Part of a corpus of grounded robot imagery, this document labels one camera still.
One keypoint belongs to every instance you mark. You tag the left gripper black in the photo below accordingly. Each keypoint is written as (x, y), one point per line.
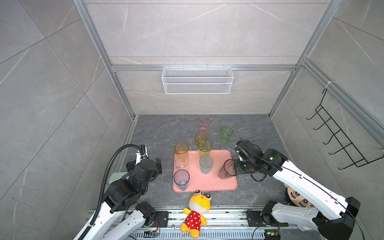
(159, 167)

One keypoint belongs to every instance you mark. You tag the dark grey glass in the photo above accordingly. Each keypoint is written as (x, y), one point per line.
(228, 170)

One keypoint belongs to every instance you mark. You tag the blue tall glass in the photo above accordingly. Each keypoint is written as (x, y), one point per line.
(181, 179)

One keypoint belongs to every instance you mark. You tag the clear glass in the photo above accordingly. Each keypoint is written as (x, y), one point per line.
(181, 160)

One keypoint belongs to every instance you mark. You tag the tall amber glass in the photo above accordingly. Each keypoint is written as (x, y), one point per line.
(181, 148)

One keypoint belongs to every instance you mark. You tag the teal frosted cup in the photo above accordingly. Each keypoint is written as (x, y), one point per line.
(206, 164)

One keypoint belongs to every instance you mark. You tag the tall green glass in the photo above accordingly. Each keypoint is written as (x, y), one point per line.
(205, 148)

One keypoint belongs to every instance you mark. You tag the pink plastic tray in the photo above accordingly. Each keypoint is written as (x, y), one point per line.
(211, 181)

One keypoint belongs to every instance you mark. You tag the pink glass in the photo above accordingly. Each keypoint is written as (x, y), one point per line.
(203, 125)

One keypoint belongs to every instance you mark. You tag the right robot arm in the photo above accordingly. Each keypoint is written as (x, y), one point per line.
(332, 215)

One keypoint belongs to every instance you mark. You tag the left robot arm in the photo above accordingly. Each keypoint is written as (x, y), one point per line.
(121, 214)

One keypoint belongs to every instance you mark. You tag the green sponge box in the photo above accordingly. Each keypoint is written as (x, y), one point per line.
(116, 176)

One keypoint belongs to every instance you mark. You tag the small green glass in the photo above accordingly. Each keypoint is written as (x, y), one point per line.
(226, 133)

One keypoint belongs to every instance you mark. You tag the short amber glass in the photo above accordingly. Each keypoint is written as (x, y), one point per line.
(200, 137)

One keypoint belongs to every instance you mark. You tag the small plush doll striped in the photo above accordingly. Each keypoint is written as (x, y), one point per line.
(296, 199)

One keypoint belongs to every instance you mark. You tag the yellow plush toy red dress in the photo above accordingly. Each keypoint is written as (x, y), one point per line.
(199, 204)

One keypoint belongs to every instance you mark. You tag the white wire mesh basket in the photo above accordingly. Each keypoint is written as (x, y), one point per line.
(197, 80)

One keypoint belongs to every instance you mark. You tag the black wire hook rack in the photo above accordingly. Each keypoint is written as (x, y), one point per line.
(339, 136)

